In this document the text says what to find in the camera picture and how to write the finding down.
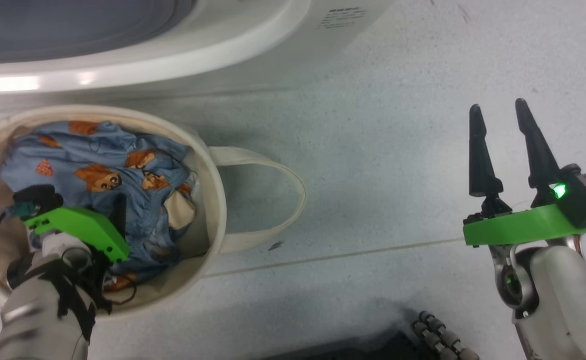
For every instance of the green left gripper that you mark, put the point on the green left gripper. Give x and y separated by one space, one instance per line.
88 227

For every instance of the grey rubber door gasket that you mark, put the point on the grey rubber door gasket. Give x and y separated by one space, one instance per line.
73 25

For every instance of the grey ribbed conduit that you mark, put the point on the grey ribbed conduit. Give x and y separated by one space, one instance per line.
443 337

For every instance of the cream fabric laundry basket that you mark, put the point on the cream fabric laundry basket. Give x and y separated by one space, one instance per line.
213 200

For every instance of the blue bear print clothing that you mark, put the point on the blue bear print clothing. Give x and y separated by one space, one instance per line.
98 150

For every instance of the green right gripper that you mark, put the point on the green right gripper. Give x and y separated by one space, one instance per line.
523 227

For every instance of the white washing machine body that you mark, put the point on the white washing machine body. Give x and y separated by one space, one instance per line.
283 30

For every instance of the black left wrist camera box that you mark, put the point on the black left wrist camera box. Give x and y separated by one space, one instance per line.
38 195

